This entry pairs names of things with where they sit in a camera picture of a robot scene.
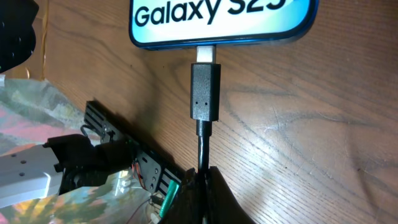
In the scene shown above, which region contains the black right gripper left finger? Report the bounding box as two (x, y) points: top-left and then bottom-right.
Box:
(160, 168), (202, 224)

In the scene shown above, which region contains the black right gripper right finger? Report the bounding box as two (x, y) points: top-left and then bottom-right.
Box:
(206, 166), (255, 224)

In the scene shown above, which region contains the black USB charging cable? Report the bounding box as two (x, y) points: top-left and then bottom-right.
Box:
(190, 45), (222, 224)

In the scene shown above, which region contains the blue Galaxy smartphone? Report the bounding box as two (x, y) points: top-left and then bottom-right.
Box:
(129, 0), (320, 50)

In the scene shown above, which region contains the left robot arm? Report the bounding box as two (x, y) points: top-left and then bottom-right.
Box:
(1, 0), (134, 207)

